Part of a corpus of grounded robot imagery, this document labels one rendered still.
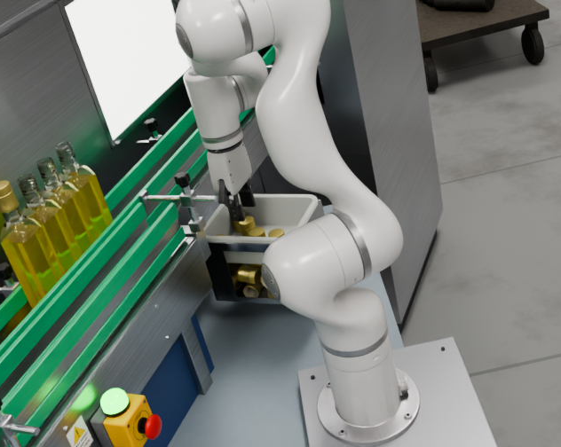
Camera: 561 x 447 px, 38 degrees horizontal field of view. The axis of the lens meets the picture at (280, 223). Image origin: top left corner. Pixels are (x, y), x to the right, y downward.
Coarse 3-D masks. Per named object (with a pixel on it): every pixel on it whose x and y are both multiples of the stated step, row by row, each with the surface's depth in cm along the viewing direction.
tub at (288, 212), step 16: (224, 208) 179; (256, 208) 181; (272, 208) 179; (288, 208) 177; (304, 208) 176; (208, 224) 173; (224, 224) 178; (256, 224) 183; (272, 224) 181; (288, 224) 179; (208, 240) 169; (224, 240) 167; (240, 240) 166; (256, 240) 164; (272, 240) 163
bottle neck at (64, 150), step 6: (60, 144) 149; (66, 144) 149; (60, 150) 147; (66, 150) 147; (72, 150) 149; (60, 156) 148; (66, 156) 148; (72, 156) 149; (66, 162) 148; (72, 162) 149; (66, 168) 149; (72, 168) 149
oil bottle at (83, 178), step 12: (84, 168) 151; (72, 180) 149; (84, 180) 150; (96, 180) 153; (84, 192) 150; (96, 192) 153; (84, 204) 151; (96, 204) 153; (96, 216) 153; (108, 216) 157; (96, 228) 154
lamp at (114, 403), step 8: (112, 392) 132; (120, 392) 132; (104, 400) 131; (112, 400) 130; (120, 400) 131; (128, 400) 132; (104, 408) 131; (112, 408) 130; (120, 408) 131; (128, 408) 132; (112, 416) 131
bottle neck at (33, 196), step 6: (30, 174) 140; (18, 180) 139; (24, 180) 140; (30, 180) 139; (24, 186) 139; (30, 186) 139; (36, 186) 140; (24, 192) 139; (30, 192) 139; (36, 192) 140; (30, 198) 140; (36, 198) 140; (42, 198) 141; (30, 204) 141; (36, 204) 141
